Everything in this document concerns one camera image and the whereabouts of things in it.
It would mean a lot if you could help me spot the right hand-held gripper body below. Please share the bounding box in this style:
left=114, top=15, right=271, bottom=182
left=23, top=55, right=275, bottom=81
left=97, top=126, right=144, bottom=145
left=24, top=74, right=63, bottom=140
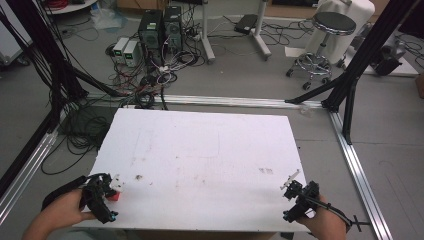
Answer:
left=282, top=180, right=321, bottom=224

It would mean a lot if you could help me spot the black frame strut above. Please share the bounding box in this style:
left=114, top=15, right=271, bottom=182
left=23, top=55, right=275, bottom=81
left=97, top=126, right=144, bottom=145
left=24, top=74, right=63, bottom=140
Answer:
left=0, top=0, right=128, bottom=198
left=284, top=0, right=422, bottom=146

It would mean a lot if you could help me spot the large black computer tower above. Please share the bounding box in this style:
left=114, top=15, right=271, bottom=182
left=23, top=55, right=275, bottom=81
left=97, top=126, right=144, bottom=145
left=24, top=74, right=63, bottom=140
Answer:
left=137, top=8, right=165, bottom=67

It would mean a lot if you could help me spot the white stand leg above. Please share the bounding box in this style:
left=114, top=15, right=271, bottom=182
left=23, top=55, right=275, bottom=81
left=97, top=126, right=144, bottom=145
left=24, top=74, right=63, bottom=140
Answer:
left=251, top=0, right=273, bottom=62
left=199, top=0, right=216, bottom=65

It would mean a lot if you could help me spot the tangle of black cables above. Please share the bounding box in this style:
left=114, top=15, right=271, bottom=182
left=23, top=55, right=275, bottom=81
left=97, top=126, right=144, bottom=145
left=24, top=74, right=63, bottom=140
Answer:
left=40, top=19, right=208, bottom=176

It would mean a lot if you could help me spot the black floor mat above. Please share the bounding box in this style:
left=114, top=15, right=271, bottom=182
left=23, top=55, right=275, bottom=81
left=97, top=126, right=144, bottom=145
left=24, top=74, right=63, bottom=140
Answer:
left=59, top=105, right=119, bottom=138

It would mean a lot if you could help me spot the person's left hand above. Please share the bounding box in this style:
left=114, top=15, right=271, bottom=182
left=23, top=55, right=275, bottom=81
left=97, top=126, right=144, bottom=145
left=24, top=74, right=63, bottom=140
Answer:
left=42, top=188, right=98, bottom=232

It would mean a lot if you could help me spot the round white table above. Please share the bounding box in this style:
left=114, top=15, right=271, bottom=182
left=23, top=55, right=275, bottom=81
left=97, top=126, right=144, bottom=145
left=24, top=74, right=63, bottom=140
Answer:
left=43, top=0, right=100, bottom=16

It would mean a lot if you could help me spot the black hand strap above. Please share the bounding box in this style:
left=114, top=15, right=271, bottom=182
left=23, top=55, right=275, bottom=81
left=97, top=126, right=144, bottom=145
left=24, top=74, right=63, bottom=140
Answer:
left=41, top=175, right=90, bottom=212

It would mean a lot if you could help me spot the black flat box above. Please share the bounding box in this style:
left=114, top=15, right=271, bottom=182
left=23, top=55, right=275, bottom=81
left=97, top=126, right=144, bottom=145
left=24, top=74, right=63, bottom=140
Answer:
left=233, top=13, right=259, bottom=35

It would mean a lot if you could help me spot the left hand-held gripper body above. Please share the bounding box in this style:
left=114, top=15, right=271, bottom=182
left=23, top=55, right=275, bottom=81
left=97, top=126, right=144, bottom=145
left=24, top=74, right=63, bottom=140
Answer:
left=80, top=172, right=119, bottom=225

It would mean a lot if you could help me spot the person's right hand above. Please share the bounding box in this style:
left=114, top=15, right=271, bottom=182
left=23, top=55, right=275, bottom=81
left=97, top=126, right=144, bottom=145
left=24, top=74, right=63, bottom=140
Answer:
left=295, top=194, right=348, bottom=240

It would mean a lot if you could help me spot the clear plastic bag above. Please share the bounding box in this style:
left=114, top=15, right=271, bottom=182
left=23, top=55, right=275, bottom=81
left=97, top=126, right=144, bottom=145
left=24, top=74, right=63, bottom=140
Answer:
left=90, top=5, right=129, bottom=32

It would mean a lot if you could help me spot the small black computer tower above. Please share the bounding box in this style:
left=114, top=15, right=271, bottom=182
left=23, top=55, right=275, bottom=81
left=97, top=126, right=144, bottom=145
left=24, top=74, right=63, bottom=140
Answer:
left=162, top=5, right=184, bottom=55

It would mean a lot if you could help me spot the black device on board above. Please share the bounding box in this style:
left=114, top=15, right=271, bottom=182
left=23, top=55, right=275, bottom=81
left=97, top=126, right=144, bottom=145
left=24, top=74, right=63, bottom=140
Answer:
left=370, top=44, right=407, bottom=77

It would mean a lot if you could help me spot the black round stool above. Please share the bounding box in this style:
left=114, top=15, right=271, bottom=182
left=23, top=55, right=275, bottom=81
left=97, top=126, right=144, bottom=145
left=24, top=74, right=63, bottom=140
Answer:
left=285, top=11, right=358, bottom=91

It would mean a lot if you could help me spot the grey power supply unit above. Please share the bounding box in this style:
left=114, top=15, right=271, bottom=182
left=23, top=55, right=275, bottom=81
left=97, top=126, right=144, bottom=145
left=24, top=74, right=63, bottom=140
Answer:
left=112, top=36, right=130, bottom=65
left=122, top=39, right=140, bottom=68

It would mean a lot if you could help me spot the aluminium floor rail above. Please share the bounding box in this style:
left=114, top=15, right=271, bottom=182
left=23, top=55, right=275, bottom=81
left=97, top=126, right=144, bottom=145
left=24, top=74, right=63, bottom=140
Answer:
left=328, top=110, right=395, bottom=240
left=0, top=128, right=60, bottom=226
left=87, top=93, right=325, bottom=110

